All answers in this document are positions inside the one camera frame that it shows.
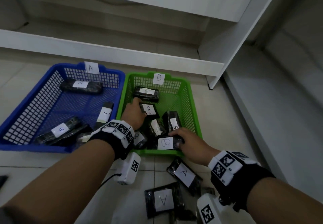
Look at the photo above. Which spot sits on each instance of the person's right hand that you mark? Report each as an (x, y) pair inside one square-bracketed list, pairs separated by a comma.
[(194, 148)]

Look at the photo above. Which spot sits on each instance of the person's left hand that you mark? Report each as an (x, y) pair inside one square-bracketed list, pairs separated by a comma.
[(132, 115)]

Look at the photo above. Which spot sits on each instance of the green plastic mesh basket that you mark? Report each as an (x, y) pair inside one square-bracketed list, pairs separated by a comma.
[(196, 120)]

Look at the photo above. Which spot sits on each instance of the pile of black packets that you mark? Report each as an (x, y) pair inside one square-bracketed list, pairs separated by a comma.
[(164, 200)]

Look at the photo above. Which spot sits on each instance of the blue plastic mesh basket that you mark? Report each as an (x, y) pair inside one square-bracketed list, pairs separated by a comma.
[(25, 147)]

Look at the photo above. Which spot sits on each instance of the person's left forearm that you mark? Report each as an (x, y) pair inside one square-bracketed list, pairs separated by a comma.
[(58, 186)]

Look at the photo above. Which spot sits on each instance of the black wristband with markers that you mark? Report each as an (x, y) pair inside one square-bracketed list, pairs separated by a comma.
[(111, 140), (239, 181)]

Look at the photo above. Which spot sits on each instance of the white shelf unit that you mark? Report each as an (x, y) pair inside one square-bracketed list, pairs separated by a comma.
[(126, 55)]

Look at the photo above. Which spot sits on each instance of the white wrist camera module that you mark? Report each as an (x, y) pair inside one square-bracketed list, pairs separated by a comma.
[(209, 211), (127, 168)]

